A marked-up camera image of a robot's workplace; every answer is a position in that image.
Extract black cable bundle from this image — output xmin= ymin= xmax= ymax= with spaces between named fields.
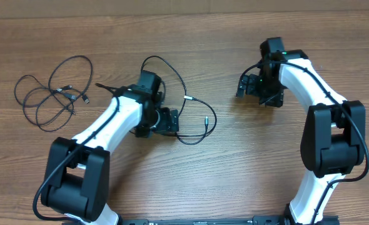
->
xmin=139 ymin=55 xmax=218 ymax=146

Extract thin black cable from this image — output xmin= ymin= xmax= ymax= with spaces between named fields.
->
xmin=14 ymin=74 xmax=78 ymax=128

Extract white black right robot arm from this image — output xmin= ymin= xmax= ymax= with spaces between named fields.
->
xmin=236 ymin=37 xmax=369 ymax=224

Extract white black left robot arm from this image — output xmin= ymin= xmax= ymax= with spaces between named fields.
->
xmin=33 ymin=71 xmax=179 ymax=225

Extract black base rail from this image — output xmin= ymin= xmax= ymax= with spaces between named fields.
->
xmin=62 ymin=214 xmax=340 ymax=225

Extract black cable silver plugs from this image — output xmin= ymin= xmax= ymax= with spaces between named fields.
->
xmin=21 ymin=55 xmax=94 ymax=133

